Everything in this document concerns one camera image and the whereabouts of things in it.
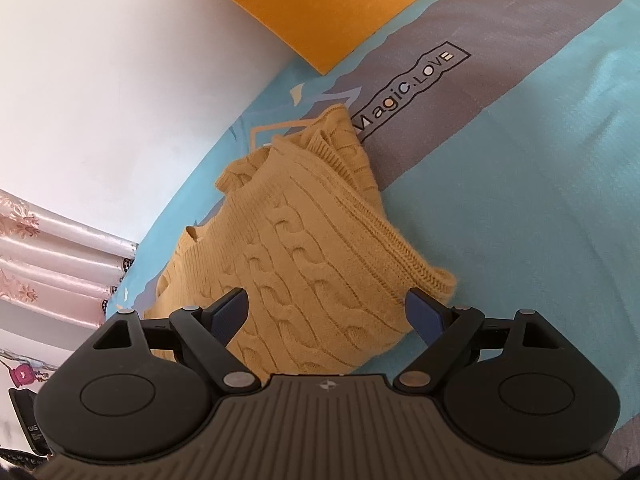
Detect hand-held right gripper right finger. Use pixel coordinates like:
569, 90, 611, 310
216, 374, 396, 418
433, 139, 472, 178
392, 287, 557, 394

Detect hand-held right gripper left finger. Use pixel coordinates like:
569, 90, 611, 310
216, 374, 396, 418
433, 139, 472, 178
90, 287, 262, 394

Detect mustard cable-knit cardigan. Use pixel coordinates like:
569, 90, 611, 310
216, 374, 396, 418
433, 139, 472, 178
145, 104, 459, 377

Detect blue and grey bed sheet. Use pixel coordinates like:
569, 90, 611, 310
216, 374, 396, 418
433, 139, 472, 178
104, 0, 640, 461

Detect pink embroidered curtain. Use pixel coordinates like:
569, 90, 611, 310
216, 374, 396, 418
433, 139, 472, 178
0, 189, 139, 332

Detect pink ornament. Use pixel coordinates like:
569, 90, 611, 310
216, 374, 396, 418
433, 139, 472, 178
10, 363, 37, 390

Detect black box with label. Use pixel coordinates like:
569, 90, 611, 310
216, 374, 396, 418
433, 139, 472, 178
8, 386, 50, 457

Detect orange board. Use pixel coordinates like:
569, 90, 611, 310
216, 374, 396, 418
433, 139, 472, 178
175, 0, 454, 75

